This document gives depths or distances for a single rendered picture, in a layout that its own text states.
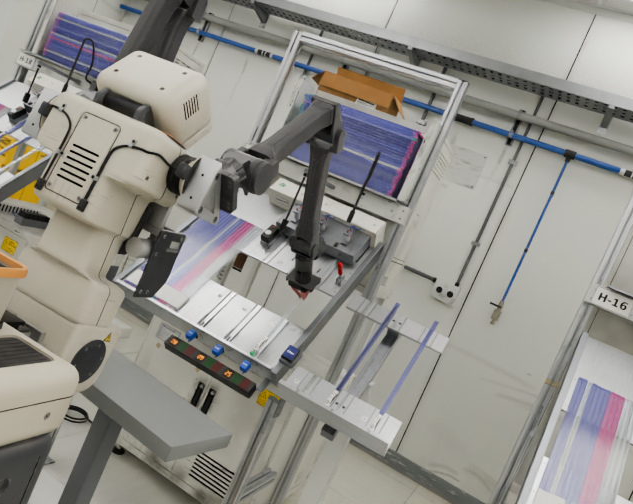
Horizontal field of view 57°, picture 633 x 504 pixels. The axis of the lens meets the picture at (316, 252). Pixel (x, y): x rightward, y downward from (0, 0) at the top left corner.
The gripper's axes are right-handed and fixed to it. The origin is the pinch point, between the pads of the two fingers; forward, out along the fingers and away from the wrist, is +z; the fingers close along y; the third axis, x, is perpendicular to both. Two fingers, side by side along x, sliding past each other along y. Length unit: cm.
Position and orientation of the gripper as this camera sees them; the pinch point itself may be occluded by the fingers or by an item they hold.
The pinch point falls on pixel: (302, 296)
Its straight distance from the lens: 200.2
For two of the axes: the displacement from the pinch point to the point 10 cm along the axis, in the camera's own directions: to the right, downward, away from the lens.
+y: -8.5, -3.9, 3.6
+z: -0.4, 7.2, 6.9
